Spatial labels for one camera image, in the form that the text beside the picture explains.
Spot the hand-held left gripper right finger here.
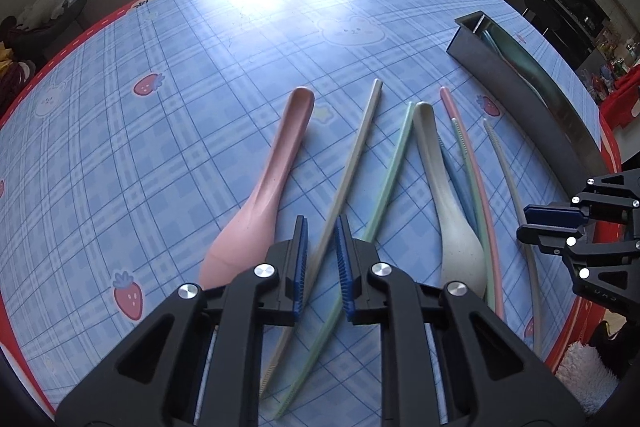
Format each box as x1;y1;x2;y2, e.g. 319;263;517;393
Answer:
334;213;586;427

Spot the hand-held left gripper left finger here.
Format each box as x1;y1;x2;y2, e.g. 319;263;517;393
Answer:
55;214;309;427

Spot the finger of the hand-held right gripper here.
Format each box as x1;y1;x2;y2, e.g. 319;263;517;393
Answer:
516;224;640;304
524;172;640;228

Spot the pink chopstick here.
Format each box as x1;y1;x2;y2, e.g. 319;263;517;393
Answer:
439;87;505;323

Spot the grey chopstick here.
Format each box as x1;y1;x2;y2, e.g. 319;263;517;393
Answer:
260;78;383;400
482;119;543;353

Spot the green chopstick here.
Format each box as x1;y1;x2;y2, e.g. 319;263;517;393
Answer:
450;117;497;313
272;101;415;420

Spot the pink spoon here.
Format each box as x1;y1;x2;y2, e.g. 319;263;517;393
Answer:
199;87;317;290

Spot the beige spoon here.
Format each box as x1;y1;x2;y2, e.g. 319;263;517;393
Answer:
412;102;488;300

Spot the blue chopstick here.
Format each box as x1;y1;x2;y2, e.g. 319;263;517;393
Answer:
437;134;480;230

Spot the metal utensil box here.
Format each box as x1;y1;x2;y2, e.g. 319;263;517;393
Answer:
446;11;621;180

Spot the white fluffy cloth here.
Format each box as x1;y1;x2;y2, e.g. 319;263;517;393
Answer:
555;341;623;415

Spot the blue plaid table mat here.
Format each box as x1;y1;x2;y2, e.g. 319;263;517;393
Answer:
0;0;618;427

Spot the black oven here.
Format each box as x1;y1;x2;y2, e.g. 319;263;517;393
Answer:
542;0;608;68

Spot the black chair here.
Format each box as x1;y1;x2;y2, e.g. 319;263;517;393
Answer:
522;0;551;24

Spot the dark clothes pile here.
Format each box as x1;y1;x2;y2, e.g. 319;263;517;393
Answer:
0;17;37;100

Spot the white plastic bag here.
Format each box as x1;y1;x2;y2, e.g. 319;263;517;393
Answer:
20;0;83;30

